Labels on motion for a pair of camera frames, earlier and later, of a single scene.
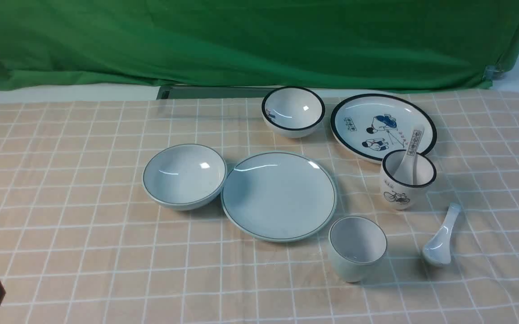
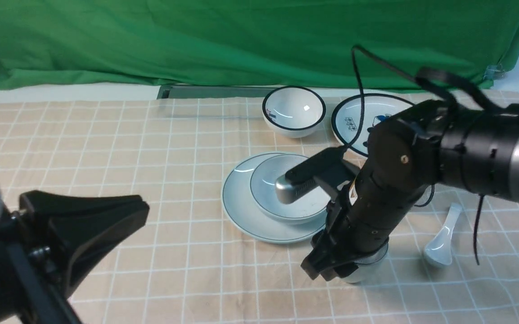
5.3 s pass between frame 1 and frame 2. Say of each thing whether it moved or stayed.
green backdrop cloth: stayed
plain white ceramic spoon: stayed
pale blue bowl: moved
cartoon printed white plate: stayed
